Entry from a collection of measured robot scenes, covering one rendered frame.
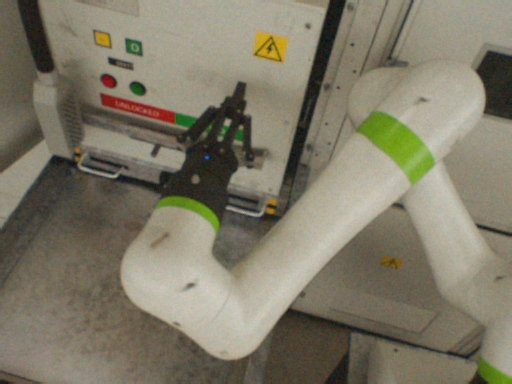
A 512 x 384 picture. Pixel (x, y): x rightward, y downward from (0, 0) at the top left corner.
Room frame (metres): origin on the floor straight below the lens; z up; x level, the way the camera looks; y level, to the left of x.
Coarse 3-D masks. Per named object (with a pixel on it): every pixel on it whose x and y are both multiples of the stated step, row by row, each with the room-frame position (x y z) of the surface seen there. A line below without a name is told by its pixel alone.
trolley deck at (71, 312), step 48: (96, 192) 0.66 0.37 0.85; (144, 192) 0.68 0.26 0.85; (48, 240) 0.51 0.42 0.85; (96, 240) 0.53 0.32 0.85; (240, 240) 0.60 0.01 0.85; (0, 288) 0.38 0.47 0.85; (48, 288) 0.40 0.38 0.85; (96, 288) 0.42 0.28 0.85; (0, 336) 0.29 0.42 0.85; (48, 336) 0.31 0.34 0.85; (96, 336) 0.32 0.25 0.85; (144, 336) 0.34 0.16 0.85
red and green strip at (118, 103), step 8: (104, 96) 0.72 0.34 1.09; (112, 96) 0.72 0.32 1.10; (104, 104) 0.72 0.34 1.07; (112, 104) 0.72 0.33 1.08; (120, 104) 0.72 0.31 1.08; (128, 104) 0.72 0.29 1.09; (136, 104) 0.72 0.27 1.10; (144, 104) 0.71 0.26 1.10; (136, 112) 0.72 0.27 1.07; (144, 112) 0.71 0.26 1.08; (152, 112) 0.71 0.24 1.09; (160, 112) 0.71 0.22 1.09; (168, 112) 0.71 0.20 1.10; (176, 112) 0.71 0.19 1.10; (160, 120) 0.71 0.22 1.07; (168, 120) 0.71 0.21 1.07; (176, 120) 0.71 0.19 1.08; (184, 120) 0.71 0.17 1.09; (192, 120) 0.71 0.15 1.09; (208, 128) 0.70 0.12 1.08; (224, 128) 0.70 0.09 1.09; (240, 136) 0.70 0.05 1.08
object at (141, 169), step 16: (80, 144) 0.73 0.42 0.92; (96, 160) 0.72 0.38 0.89; (112, 160) 0.71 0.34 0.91; (128, 160) 0.71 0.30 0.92; (144, 160) 0.72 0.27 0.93; (144, 176) 0.70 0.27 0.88; (240, 192) 0.68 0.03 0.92; (256, 192) 0.69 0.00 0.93; (288, 192) 0.70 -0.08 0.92; (256, 208) 0.68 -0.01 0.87; (272, 208) 0.68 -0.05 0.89
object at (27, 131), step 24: (0, 0) 0.81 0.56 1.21; (0, 24) 0.81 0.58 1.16; (0, 48) 0.79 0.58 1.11; (24, 48) 0.84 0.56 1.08; (0, 72) 0.77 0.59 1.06; (24, 72) 0.82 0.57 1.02; (0, 96) 0.75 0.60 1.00; (24, 96) 0.81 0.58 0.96; (0, 120) 0.73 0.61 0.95; (24, 120) 0.79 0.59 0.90; (0, 144) 0.71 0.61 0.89; (24, 144) 0.76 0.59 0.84; (0, 168) 0.67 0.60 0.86
